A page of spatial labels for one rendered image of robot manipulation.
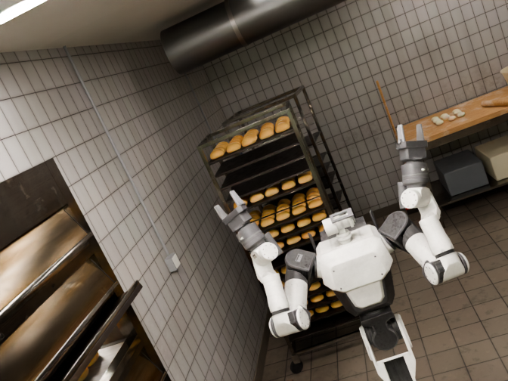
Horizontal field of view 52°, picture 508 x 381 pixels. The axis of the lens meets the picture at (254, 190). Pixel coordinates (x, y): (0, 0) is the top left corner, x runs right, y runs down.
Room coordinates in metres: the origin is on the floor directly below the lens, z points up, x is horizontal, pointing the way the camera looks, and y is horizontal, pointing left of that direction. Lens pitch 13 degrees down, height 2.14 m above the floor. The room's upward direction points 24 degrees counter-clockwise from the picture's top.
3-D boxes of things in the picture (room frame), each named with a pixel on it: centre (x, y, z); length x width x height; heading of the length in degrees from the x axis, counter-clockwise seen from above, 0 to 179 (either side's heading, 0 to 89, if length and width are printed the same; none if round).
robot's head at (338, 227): (1.89, -0.24, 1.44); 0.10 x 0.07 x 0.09; 80
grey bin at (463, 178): (4.82, -1.92, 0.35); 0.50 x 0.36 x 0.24; 166
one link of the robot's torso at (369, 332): (1.92, -0.25, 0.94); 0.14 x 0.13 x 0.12; 81
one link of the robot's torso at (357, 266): (1.95, -0.26, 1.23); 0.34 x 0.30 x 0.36; 80
